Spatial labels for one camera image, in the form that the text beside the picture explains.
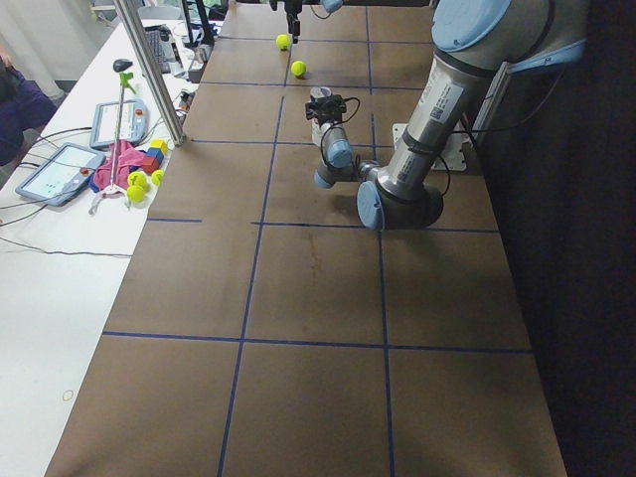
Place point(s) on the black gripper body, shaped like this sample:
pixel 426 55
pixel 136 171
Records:
pixel 291 13
pixel 312 112

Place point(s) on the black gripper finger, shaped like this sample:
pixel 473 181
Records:
pixel 295 30

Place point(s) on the yellow tennis ball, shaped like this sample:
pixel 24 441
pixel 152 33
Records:
pixel 283 42
pixel 298 69

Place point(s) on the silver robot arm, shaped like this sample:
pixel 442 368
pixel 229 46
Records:
pixel 471 40
pixel 330 6

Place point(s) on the spare tennis ball three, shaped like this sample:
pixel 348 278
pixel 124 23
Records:
pixel 157 177

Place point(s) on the spare tennis ball two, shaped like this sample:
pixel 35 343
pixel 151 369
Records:
pixel 138 178

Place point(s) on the spare tennis ball one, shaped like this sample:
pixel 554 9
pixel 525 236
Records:
pixel 136 193

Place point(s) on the black keyboard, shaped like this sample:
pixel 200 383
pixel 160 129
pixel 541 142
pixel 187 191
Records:
pixel 156 44

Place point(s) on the grabber reacher tool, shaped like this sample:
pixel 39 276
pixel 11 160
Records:
pixel 112 190

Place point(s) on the yellow cube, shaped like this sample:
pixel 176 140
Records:
pixel 160 143

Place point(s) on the blue cube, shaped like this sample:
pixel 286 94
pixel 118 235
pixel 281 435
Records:
pixel 156 154

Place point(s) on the black computer mouse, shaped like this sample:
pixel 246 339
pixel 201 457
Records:
pixel 121 65

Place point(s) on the far teach pendant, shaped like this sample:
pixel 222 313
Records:
pixel 133 120

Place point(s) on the teach pendant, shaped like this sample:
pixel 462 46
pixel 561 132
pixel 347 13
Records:
pixel 64 174
pixel 133 120

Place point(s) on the red cube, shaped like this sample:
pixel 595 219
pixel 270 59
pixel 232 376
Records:
pixel 149 164

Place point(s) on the pink cloth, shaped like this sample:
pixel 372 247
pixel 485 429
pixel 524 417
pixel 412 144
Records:
pixel 128 160

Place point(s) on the near teach pendant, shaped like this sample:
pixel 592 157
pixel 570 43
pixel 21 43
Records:
pixel 64 174

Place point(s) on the aluminium frame post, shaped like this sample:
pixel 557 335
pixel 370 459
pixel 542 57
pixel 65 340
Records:
pixel 128 15

